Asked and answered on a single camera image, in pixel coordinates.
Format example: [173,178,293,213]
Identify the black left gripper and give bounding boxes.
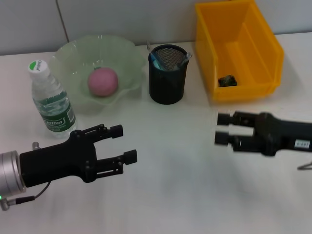
[19,123,138,188]

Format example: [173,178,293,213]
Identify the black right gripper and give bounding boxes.
[214,111,312,157]

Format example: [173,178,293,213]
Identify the green plastic wrapper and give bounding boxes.
[218,75,237,87]

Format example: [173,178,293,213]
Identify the pink peach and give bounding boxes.
[87,67,119,98]

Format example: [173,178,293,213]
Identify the clear green-label water bottle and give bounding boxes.
[27,59,78,139]

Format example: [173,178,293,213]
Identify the grey pen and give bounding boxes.
[172,51,194,71]

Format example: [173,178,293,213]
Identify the blue plastic scissors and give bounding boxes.
[150,50,181,88]

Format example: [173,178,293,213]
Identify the transparent plastic ruler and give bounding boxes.
[145,40,161,68]

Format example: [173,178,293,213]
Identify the black mesh pen cup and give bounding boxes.
[148,44,190,105]

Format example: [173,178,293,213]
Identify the green glass fruit bowl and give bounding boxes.
[50,34,147,115]

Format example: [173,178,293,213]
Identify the yellow plastic storage bin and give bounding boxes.
[194,0,285,102]

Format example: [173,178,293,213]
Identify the left arm grey cable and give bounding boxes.
[0,141,51,212]

